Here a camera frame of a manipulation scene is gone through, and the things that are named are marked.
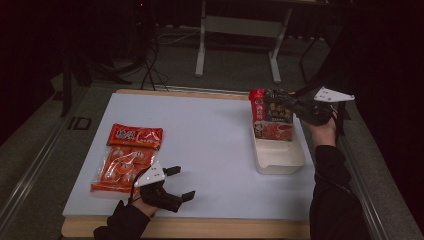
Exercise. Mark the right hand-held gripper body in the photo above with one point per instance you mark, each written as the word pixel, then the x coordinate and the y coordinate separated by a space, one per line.
pixel 315 113

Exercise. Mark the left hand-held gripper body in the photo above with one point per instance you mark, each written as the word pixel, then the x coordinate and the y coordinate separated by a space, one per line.
pixel 156 195

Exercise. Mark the red and black soup packet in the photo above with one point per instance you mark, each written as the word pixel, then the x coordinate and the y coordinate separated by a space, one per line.
pixel 273 126

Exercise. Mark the orange clear snack packet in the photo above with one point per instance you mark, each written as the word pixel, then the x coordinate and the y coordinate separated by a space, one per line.
pixel 126 156

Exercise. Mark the white plastic container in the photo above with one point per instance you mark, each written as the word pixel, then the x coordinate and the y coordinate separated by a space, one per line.
pixel 280 156

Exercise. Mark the person's left hand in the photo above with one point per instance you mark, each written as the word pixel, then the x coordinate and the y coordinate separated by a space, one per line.
pixel 145 206

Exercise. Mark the person's right hand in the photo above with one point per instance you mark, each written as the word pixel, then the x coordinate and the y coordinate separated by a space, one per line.
pixel 323 135

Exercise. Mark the black tripod stand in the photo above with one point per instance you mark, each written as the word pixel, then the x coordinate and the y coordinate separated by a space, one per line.
pixel 340 116

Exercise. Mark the light wooden table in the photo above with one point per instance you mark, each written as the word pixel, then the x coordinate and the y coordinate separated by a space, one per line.
pixel 200 228

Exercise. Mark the white table mat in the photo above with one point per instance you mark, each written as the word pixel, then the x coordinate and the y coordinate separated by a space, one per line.
pixel 206 143

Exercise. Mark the black metal stand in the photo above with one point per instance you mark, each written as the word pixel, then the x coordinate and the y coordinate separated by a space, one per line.
pixel 66 86

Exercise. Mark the aluminium floor rail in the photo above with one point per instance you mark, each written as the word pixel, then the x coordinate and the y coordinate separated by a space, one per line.
pixel 30 173
pixel 363 193

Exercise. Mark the white metal stand frame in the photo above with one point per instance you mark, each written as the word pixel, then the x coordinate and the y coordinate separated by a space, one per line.
pixel 200 50

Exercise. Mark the black floor bracket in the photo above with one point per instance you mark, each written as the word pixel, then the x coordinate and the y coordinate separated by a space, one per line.
pixel 80 123

